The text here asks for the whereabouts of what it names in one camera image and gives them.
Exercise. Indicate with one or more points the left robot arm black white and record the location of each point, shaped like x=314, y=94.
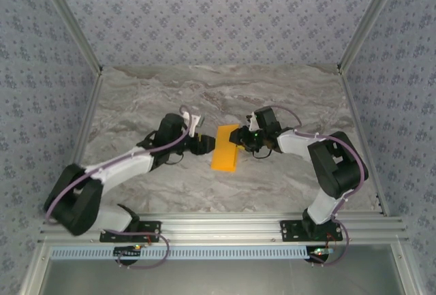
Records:
x=122, y=167

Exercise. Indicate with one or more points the black base plate left arm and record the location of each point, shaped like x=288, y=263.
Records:
x=151, y=228

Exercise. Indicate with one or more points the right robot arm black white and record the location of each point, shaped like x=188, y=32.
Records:
x=335, y=165

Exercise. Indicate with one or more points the black base plate right arm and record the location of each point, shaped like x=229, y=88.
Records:
x=289, y=232

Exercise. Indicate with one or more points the aluminium cross beam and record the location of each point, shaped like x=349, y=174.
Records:
x=221, y=228

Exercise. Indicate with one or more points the grey metal panel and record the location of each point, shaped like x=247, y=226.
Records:
x=218, y=278

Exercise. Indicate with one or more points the small black controller board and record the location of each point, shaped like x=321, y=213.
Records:
x=318, y=251
x=126, y=251

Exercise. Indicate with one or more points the aluminium side rail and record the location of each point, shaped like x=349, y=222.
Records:
x=79, y=145
x=357, y=121

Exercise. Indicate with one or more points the aluminium frame post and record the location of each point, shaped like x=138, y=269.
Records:
x=368, y=19
x=72, y=19

